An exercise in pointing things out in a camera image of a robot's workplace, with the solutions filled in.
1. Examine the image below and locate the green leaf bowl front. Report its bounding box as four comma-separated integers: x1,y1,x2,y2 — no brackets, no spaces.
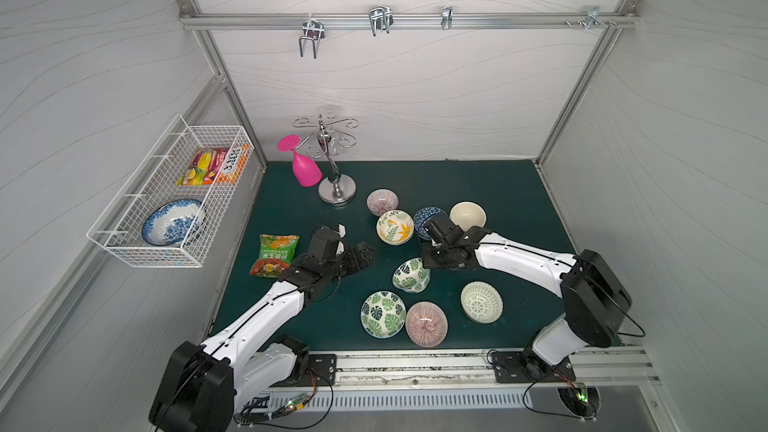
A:
360,291,407,339

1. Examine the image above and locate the left black cable bundle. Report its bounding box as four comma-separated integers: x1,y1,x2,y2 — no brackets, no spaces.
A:
233,371,336,431

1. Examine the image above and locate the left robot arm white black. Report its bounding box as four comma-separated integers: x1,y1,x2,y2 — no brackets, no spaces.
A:
148,226,376,431

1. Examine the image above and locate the metal hook right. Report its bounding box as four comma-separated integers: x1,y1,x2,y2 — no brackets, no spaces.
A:
563,6,617,30

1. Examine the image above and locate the blue triangle pattern bowl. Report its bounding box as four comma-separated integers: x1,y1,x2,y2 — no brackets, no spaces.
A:
413,206,445,241

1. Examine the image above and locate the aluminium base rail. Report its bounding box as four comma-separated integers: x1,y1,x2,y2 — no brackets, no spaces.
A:
173,346,661,395

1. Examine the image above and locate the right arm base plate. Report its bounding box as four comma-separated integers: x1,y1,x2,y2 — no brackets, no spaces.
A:
486,349,576,384

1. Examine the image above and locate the right black cable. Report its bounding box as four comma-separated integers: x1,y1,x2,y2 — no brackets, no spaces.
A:
484,344,598,421

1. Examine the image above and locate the pink striped bowl front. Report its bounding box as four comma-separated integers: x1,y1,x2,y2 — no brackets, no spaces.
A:
405,301,448,348

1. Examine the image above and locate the pink striped bowl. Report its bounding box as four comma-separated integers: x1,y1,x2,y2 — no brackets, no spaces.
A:
405,301,448,348
366,189,399,217

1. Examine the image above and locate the green table mat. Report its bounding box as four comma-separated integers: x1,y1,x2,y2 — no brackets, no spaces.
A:
213,161,573,351

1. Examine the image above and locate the yellow leaf pattern bowl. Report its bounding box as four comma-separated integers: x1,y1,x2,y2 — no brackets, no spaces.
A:
376,210,414,246

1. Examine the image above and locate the double metal hook left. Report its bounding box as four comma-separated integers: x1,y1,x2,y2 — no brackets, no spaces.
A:
298,18,325,59

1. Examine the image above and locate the chrome glass holder stand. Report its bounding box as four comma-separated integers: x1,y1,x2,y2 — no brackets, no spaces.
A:
293,114,359,206

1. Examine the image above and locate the single metal hook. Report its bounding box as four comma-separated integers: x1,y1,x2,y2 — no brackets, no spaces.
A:
441,6,453,31

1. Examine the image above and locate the cream bowl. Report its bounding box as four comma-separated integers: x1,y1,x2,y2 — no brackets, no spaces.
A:
449,201,487,231

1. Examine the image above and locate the white wire wall basket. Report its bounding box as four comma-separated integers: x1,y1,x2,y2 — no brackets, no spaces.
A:
87,116,253,268

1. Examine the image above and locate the aluminium top rail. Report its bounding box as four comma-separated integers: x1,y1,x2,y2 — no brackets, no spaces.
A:
180,0,641,33

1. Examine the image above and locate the double metal hook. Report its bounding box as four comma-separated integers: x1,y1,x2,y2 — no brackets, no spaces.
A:
298,18,325,59
368,5,394,37

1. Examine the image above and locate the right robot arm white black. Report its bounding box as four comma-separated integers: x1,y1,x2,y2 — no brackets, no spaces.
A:
422,214,632,378

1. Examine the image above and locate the blue floral bowl in basket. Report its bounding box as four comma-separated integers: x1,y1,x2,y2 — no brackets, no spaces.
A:
141,199,206,247

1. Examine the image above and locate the green lattice pattern bowl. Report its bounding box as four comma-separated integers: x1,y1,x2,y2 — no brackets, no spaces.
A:
460,281,503,324

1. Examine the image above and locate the green snack packet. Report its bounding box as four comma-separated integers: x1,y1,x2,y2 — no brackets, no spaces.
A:
249,234,300,279

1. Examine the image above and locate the pink plastic wine glass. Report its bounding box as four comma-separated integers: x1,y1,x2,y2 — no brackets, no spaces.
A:
277,134,323,187

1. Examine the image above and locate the green leaf bowl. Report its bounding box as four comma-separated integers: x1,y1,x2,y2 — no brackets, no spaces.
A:
360,291,407,339
392,258,430,293

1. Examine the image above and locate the pink striped bowl far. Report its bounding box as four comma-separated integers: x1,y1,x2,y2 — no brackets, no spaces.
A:
366,189,399,217

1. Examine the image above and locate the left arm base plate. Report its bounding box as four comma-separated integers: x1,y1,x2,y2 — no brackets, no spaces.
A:
295,352,338,387

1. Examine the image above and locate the colourful snack packet in basket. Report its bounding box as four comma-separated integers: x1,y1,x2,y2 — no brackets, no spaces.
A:
176,144,251,186

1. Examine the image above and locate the double metal hook middle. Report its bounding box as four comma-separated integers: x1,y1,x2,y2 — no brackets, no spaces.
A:
368,5,394,37

